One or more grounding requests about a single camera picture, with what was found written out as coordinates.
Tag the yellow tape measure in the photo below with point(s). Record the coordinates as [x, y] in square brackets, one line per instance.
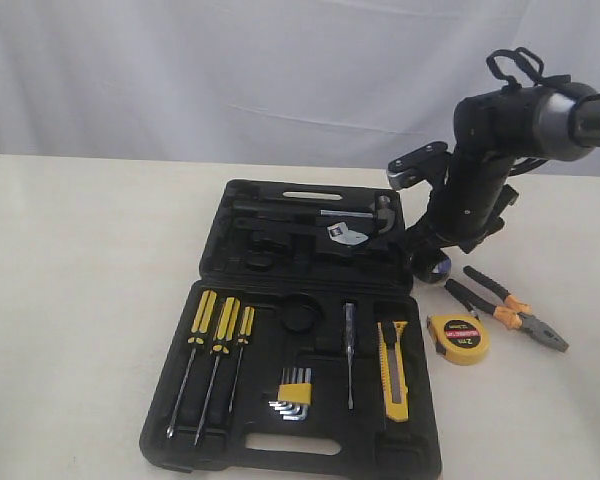
[460, 339]

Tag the clear handle tester screwdriver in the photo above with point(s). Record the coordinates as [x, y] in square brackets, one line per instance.
[349, 312]

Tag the small yellow black screwdriver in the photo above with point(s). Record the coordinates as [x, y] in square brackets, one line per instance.
[243, 339]

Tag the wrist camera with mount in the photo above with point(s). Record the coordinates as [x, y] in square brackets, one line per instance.
[428, 163]

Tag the black electrical tape roll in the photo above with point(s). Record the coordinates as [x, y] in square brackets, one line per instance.
[431, 266]

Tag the large yellow black screwdriver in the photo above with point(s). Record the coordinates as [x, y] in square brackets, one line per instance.
[197, 340]

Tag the black plastic tool case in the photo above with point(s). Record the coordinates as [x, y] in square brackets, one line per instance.
[299, 322]

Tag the white backdrop cloth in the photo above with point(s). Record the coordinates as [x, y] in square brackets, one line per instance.
[320, 83]

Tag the black yellow combination pliers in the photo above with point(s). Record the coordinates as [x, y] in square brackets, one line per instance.
[511, 312]

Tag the yellow black utility knife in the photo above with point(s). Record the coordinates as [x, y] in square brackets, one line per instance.
[394, 385]

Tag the silver adjustable wrench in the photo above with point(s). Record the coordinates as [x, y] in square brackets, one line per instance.
[335, 240]

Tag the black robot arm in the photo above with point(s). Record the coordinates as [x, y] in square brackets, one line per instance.
[498, 135]

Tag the middle yellow black screwdriver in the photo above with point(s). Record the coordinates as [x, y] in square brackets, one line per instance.
[220, 347]

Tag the claw hammer black handle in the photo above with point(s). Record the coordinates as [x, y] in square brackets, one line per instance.
[383, 215]

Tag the hex key set yellow holder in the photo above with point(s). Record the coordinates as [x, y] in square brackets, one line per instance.
[293, 399]

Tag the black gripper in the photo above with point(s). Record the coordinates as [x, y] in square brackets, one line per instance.
[459, 217]

